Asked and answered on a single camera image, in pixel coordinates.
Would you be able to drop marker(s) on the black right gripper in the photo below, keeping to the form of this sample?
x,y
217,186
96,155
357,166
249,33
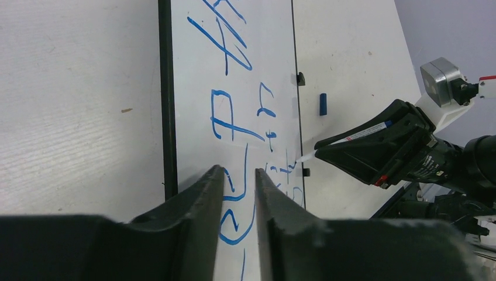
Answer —
x,y
405,149

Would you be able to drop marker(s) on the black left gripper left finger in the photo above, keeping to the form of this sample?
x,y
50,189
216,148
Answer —
x,y
177,240

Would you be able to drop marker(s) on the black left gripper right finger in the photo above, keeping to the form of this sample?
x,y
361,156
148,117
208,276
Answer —
x,y
296,245

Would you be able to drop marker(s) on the blue whiteboard marker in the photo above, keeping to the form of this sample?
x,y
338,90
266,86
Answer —
x,y
366,132

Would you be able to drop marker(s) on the blue marker cap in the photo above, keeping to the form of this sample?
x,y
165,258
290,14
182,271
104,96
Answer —
x,y
323,105

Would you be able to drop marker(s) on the black framed whiteboard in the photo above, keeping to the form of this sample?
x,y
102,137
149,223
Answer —
x,y
236,104

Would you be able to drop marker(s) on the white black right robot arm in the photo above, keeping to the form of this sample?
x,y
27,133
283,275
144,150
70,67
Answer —
x,y
472,184

